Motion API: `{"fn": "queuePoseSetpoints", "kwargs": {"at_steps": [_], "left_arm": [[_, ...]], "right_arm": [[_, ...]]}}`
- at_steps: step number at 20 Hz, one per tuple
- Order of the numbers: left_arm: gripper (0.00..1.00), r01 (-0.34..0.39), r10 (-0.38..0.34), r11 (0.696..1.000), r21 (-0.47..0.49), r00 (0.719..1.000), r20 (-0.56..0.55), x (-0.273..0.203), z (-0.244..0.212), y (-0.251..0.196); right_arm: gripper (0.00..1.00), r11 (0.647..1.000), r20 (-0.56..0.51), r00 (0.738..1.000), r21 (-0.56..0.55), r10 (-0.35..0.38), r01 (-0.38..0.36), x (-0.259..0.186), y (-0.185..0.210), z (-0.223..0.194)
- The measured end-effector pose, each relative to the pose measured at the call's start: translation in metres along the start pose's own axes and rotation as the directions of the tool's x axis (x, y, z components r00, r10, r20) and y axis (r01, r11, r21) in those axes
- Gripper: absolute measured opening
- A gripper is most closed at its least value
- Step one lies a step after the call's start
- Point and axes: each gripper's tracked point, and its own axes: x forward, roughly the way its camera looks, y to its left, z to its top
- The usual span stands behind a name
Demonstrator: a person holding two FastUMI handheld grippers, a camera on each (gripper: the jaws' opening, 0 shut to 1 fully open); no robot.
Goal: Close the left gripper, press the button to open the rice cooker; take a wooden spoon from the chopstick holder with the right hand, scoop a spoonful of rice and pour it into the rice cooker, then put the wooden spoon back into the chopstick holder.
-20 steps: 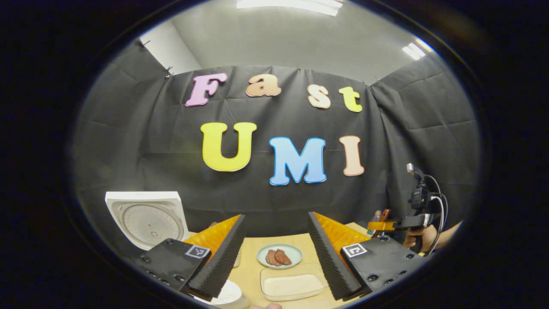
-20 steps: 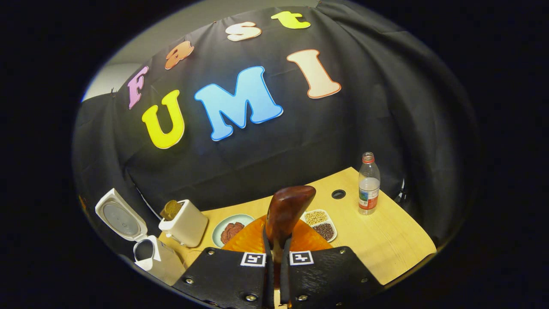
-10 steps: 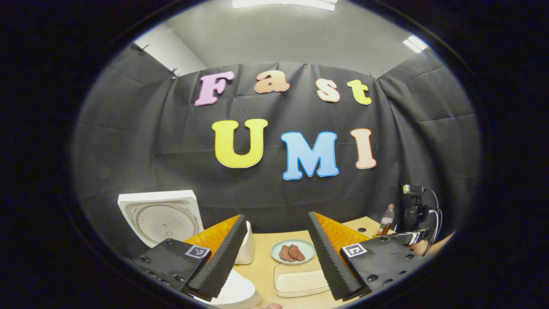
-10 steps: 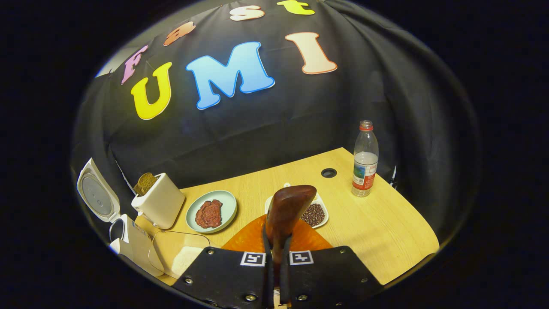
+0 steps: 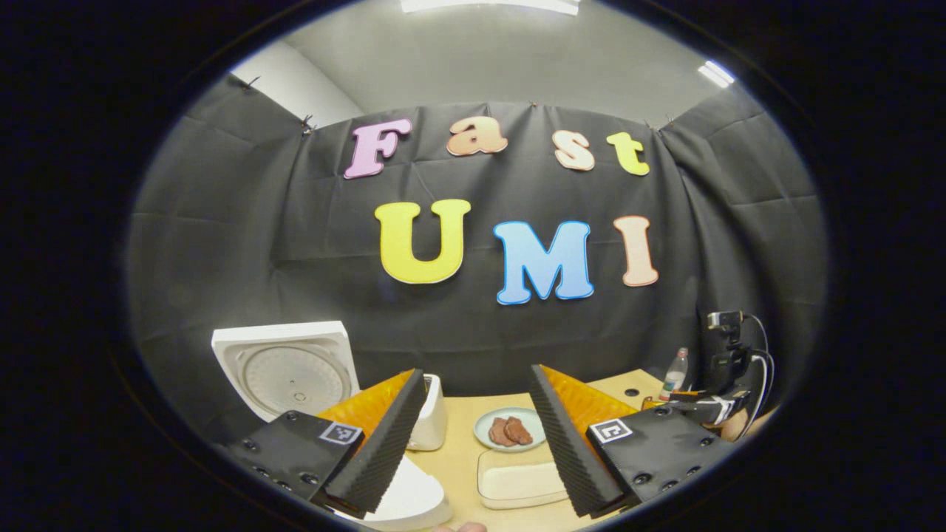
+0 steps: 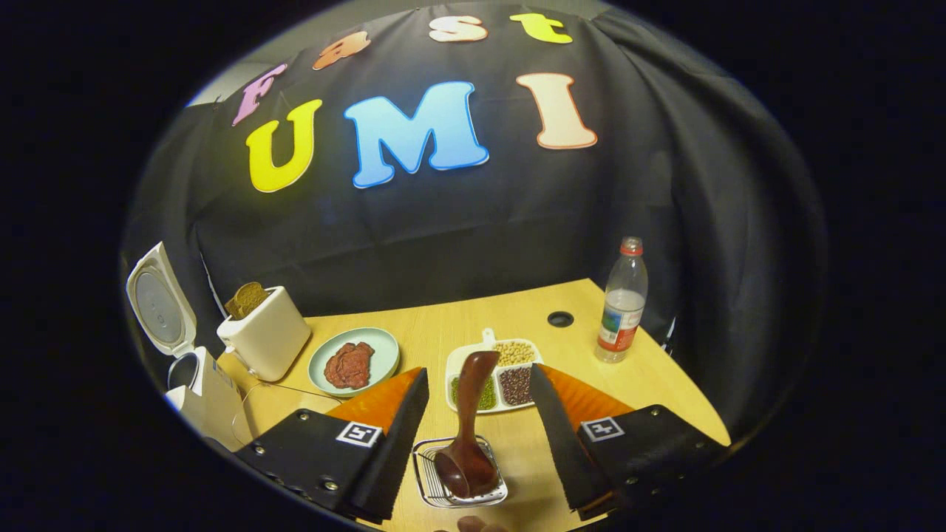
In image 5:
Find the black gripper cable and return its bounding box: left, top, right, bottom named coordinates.
left=741, top=313, right=775, bottom=438

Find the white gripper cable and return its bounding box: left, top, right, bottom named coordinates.
left=745, top=351, right=769, bottom=431

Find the black backdrop cloth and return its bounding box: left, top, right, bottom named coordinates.
left=126, top=74, right=828, bottom=444

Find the clear box of rice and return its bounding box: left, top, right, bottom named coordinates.
left=477, top=449, right=570, bottom=511

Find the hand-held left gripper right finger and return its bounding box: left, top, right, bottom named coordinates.
left=529, top=364, right=732, bottom=518

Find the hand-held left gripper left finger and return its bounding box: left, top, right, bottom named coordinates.
left=222, top=369, right=428, bottom=520

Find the clear bottle with red label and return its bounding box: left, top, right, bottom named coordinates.
left=660, top=347, right=690, bottom=402

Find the white rice cooker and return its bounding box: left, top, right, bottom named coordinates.
left=211, top=321, right=453, bottom=531

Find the small ceiling light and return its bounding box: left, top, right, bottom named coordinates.
left=697, top=61, right=738, bottom=89

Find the white toaster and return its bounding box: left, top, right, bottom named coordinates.
left=406, top=374, right=448, bottom=451

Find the large ceiling light panel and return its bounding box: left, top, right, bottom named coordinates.
left=401, top=0, right=581, bottom=17

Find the pale green plate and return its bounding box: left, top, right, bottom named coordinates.
left=474, top=407, right=548, bottom=452

